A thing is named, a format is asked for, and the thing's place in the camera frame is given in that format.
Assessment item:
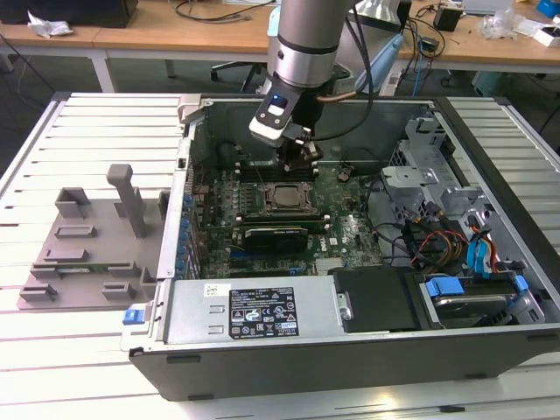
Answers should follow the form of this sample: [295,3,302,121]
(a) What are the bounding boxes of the silver CPU green substrate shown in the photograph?
[273,187,306,210]

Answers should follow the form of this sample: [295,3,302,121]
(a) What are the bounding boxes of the CPU socket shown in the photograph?
[261,181,317,216]

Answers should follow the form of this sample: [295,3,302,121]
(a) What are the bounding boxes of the office chair base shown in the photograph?
[211,59,268,94]

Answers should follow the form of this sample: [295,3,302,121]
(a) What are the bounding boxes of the black round speaker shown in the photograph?
[217,142,241,166]

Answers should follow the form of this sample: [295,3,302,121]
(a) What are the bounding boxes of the silver metal disk bay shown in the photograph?
[379,114,498,228]

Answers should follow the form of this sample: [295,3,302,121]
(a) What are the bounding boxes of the green motherboard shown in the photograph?
[192,164,386,279]

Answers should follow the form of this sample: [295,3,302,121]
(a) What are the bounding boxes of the black graphics card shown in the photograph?
[242,225,310,254]

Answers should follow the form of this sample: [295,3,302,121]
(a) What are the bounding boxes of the silver chipset heatsink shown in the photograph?
[315,257,343,276]

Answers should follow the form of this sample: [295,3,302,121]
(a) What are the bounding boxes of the black power adapter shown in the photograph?
[432,6,464,32]

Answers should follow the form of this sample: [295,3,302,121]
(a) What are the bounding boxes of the pale teal container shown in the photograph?
[471,69,504,98]

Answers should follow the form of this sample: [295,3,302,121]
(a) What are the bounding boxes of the black plastic shroud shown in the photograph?
[327,265,424,334]

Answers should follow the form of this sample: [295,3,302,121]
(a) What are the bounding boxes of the white flat device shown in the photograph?
[462,0,514,14]

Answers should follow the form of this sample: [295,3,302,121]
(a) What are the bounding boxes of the clear plastic bags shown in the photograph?
[479,7,526,41]

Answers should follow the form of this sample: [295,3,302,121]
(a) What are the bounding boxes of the grey power supply unit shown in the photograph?
[164,277,345,345]

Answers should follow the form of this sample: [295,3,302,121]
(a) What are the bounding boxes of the white flat box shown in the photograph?
[515,19,560,48]

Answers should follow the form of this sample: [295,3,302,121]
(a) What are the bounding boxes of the grey plastic parts rack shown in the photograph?
[17,164,172,312]

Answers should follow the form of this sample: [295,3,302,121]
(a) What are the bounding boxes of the hard disk blue carrier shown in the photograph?
[419,274,531,330]

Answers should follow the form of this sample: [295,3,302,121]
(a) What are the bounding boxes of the black grey PC case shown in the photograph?
[120,92,560,403]

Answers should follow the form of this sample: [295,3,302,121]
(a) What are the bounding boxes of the crumpled white paper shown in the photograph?
[25,9,74,39]

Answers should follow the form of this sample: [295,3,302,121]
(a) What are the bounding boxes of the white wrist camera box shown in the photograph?
[248,92,304,148]

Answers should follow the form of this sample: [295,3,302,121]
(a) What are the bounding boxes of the thin wire locking lever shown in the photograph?
[246,154,264,185]

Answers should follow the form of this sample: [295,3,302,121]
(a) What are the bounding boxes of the wooden desk white frame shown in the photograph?
[393,0,560,75]
[0,19,272,94]

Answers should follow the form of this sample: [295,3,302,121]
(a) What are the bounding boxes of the red yellow power wire bundle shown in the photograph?
[410,218,469,269]

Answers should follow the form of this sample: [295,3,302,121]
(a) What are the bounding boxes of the blue data wire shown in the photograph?
[465,238,494,281]

